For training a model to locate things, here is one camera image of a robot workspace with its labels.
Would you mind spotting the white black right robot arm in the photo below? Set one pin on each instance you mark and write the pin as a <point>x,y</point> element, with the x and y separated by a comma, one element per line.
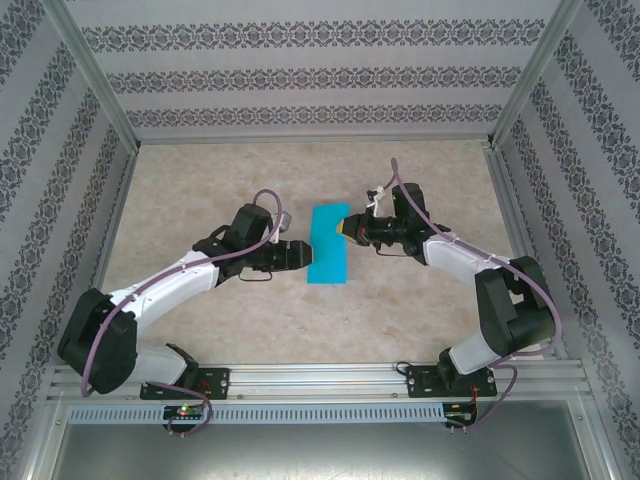
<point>460,257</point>

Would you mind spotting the teal cloth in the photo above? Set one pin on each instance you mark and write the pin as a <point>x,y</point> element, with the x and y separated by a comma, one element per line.
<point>327,245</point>

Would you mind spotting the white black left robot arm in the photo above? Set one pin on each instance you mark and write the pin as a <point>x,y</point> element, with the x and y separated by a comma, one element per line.
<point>170,280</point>

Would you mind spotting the grey metal panel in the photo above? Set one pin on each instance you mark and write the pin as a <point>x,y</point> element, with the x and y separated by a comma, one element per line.
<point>320,450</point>

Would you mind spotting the aluminium frame cross beam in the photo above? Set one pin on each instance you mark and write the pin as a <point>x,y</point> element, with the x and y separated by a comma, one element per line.
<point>310,139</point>

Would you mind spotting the aluminium frame post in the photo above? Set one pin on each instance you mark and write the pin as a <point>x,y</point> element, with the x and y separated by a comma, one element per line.
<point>534,75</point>
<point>96,75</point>

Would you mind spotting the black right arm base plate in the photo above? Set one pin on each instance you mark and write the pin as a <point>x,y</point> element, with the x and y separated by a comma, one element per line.
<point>417,382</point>

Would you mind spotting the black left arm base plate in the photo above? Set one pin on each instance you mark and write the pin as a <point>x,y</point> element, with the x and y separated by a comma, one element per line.
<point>220,382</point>

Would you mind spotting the aluminium mounting rail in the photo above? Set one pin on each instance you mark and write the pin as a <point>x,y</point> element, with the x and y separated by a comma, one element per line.
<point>310,380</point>

